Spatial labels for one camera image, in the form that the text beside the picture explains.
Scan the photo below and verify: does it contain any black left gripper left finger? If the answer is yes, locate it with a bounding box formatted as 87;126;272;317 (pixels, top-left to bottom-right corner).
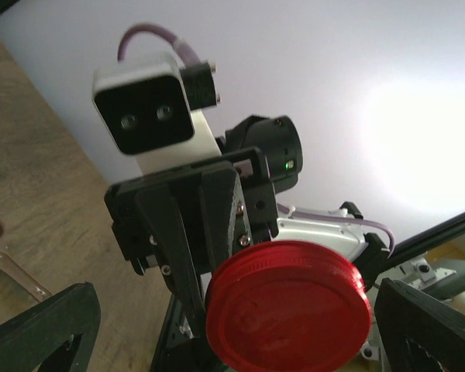
0;282;101;371

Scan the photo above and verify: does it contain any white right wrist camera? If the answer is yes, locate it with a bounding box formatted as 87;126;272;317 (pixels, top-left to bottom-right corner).
92;52;221;175

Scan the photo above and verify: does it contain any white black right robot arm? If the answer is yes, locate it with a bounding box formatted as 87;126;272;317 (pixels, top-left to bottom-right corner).
103;111;394;337

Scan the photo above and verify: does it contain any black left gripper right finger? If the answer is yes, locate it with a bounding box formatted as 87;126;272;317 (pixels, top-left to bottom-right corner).
374;279;465;371

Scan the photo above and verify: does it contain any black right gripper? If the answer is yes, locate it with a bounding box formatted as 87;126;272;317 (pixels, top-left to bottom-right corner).
104;146;279;336

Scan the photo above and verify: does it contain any red jar lid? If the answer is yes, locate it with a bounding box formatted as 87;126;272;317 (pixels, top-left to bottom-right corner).
206;240;372;371

